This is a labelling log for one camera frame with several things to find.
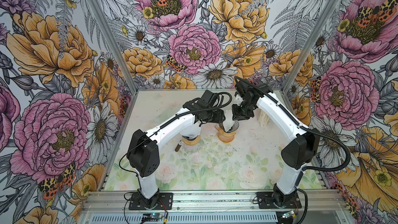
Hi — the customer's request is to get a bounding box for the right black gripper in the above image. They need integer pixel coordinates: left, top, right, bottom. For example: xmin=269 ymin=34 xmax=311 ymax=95
xmin=232 ymin=99 xmax=257 ymax=121

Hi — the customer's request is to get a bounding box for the white paper coffee filter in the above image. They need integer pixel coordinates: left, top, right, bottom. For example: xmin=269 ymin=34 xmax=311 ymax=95
xmin=180 ymin=124 xmax=201 ymax=140

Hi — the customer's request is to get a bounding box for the coffee filter pack orange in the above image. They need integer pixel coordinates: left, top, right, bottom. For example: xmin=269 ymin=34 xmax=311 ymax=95
xmin=258 ymin=111 xmax=270 ymax=127

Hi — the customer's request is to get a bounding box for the wooden ring holder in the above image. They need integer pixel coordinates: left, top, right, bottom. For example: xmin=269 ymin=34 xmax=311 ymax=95
xmin=181 ymin=135 xmax=201 ymax=146

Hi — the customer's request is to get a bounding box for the clear glass carafe brown handle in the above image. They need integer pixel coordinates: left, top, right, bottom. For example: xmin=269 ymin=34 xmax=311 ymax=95
xmin=175 ymin=140 xmax=202 ymax=153

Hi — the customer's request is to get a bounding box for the grey ribbed dripper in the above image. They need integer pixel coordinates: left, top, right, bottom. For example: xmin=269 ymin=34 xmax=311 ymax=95
xmin=219 ymin=120 xmax=239 ymax=133

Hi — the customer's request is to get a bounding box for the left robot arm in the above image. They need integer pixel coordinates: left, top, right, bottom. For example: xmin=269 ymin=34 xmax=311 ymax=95
xmin=125 ymin=90 xmax=232 ymax=210

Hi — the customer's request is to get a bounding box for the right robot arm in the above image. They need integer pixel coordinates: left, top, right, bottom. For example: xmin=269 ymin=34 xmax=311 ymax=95
xmin=232 ymin=76 xmax=320 ymax=208

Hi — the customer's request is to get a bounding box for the orange glass pitcher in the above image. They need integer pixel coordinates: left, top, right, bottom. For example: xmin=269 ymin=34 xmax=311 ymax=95
xmin=215 ymin=125 xmax=237 ymax=143

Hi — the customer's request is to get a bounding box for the green circuit board left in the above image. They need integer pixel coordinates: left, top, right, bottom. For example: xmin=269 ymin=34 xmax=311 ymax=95
xmin=141 ymin=213 xmax=165 ymax=222

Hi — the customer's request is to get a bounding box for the green circuit board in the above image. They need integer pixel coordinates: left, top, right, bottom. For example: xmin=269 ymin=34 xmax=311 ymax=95
xmin=281 ymin=211 xmax=296 ymax=218
xmin=141 ymin=213 xmax=165 ymax=222

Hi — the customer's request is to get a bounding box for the green circuit board right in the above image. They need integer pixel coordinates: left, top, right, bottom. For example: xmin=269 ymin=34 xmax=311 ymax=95
xmin=281 ymin=211 xmax=296 ymax=218

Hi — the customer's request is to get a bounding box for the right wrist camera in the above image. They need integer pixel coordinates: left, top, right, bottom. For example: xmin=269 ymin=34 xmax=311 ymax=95
xmin=234 ymin=94 xmax=244 ymax=106

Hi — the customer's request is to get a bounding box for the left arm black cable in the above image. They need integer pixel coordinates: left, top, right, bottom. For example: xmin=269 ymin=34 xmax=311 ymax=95
xmin=119 ymin=91 xmax=233 ymax=194

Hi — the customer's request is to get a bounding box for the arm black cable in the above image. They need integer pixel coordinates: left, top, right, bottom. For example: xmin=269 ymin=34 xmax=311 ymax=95
xmin=119 ymin=91 xmax=233 ymax=194
xmin=234 ymin=76 xmax=351 ymax=172

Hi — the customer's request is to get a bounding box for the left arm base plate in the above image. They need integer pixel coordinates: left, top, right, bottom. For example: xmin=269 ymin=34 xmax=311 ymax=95
xmin=128 ymin=191 xmax=174 ymax=211

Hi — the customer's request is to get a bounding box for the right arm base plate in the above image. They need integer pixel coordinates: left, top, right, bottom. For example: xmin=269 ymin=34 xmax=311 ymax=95
xmin=256 ymin=191 xmax=302 ymax=209

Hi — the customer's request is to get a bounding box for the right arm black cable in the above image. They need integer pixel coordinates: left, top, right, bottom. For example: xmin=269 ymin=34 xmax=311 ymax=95
xmin=234 ymin=76 xmax=351 ymax=172

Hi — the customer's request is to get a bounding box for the aluminium front rail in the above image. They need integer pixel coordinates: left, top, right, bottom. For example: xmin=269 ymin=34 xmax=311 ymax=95
xmin=82 ymin=189 xmax=346 ymax=214

